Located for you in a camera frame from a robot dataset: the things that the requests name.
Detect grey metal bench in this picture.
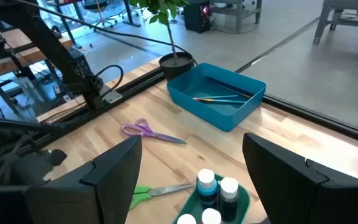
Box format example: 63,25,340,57
313,0,358,46

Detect brown paint bottle white cap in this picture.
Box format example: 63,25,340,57
201,207,223,224

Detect black aluminium table frame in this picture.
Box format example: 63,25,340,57
0,67,358,156

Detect small teal plastic basket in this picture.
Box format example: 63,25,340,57
172,174,250,224

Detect black computer tower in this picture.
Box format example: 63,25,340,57
183,0,213,34

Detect blue rectangular plastic tray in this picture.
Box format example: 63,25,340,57
166,62,267,133

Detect maroon paint bottle white cap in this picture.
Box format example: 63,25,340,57
176,213,198,224

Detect black office chair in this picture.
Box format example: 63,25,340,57
82,0,118,29

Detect thin light blue paintbrush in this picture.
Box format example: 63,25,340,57
193,95,239,101

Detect neighbouring wooden table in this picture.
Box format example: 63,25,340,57
0,28,74,82

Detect purple scissors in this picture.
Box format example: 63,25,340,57
121,118,188,145

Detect thick blue paintbrush orange bristles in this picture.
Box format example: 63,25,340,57
201,98,248,105

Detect grey metal table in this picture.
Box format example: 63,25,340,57
211,0,263,34

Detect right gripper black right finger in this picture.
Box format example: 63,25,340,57
242,133,358,224

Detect thin blue orange paintbrush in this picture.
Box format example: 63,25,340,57
206,77,252,99

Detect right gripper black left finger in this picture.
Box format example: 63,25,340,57
25,135,143,224

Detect blue paint bottle white cap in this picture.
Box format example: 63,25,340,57
196,169,219,209

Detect green plant in black pot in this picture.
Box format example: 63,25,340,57
129,0,198,82

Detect silver metal bracket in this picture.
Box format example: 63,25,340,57
102,90,123,105

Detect green scissors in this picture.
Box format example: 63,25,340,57
129,182,195,211

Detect left arm base black cable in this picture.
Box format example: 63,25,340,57
12,0,198,66

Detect black paint bottle white cap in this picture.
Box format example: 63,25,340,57
218,176,240,222

